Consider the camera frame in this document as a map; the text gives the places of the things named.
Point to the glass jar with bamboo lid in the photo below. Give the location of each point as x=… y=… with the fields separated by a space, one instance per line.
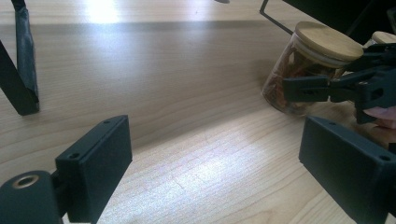
x=384 y=36
x=327 y=40

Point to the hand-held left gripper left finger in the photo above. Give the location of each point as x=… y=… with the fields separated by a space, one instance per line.
x=93 y=165

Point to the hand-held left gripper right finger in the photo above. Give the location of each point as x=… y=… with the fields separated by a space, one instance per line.
x=351 y=168

